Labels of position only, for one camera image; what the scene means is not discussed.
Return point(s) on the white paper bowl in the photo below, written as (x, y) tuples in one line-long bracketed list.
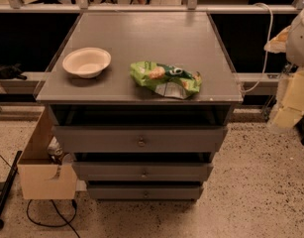
[(86, 62)]

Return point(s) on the crumpled can in box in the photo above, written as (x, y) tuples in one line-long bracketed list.
[(54, 148)]

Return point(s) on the wooden side box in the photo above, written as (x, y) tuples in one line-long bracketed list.
[(41, 176)]

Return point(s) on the black stand leg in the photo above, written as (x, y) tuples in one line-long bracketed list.
[(6, 185)]

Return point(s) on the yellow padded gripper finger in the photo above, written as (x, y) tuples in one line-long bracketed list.
[(289, 107), (278, 43)]

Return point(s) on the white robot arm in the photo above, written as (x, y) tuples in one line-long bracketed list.
[(295, 42)]

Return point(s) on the grey top drawer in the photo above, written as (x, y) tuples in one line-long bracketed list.
[(117, 139)]

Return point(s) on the grey bottom drawer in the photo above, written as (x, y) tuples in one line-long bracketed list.
[(145, 192)]

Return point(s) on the black object on rail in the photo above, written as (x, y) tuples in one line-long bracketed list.
[(10, 71)]

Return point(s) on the grey drawer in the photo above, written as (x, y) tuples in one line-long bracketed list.
[(117, 139), (145, 192), (118, 171)]

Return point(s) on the green chip bag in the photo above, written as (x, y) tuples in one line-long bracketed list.
[(166, 80)]

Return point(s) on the grey drawer cabinet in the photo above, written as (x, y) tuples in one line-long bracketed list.
[(184, 39)]

